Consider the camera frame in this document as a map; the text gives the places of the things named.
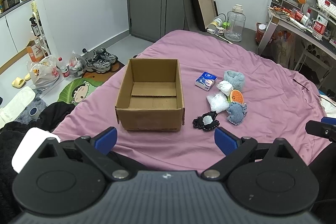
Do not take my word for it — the yellow slipper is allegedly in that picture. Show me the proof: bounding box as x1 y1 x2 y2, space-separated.
11 77 26 89

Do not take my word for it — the red bucket under desk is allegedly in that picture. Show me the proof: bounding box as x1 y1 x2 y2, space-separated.
255 23 266 44

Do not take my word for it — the clear plastic bag with items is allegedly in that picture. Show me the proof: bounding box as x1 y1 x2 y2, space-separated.
68 51 86 77

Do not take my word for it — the black knitted plush toy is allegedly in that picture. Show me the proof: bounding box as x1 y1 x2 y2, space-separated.
193 111 220 131

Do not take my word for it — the white cup with label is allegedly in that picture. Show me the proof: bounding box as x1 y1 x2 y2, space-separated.
211 15 225 30

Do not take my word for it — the green cartoon floor mat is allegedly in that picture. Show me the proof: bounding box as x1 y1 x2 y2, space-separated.
58 78 103 105

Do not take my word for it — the small orange cardboard box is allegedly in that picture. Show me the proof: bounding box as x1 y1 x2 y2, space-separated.
26 40 45 63

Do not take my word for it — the orange burger plush toy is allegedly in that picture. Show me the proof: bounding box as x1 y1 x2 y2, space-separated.
228 89 244 104

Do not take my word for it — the large clear water jug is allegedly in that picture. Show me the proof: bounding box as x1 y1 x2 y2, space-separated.
224 4 246 42

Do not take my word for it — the red-capped plastic bottle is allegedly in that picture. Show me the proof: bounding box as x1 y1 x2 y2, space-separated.
57 57 70 78

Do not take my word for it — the brown cardboard box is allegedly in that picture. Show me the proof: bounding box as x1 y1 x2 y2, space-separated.
115 58 185 132

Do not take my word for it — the white kitchen cabinet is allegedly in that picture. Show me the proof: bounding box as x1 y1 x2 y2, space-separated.
1 0 37 73

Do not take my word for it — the black clothing pile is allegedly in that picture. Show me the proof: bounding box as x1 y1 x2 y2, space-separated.
1 102 75 223

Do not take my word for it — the blue tissue pack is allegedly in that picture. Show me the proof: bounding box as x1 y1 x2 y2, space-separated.
195 72 218 91

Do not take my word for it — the white desk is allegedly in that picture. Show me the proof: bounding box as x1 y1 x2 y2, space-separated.
257 6 335 87

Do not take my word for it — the white plastic shopping bag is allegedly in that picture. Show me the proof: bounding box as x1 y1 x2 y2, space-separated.
26 55 60 90

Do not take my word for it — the blue denim heart cushion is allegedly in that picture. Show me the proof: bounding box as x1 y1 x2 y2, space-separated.
226 102 247 126

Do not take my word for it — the grey sneakers pair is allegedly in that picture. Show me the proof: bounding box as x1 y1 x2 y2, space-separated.
85 48 118 73

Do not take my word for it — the clear bag white filling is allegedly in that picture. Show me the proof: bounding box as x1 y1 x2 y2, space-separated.
207 92 229 113

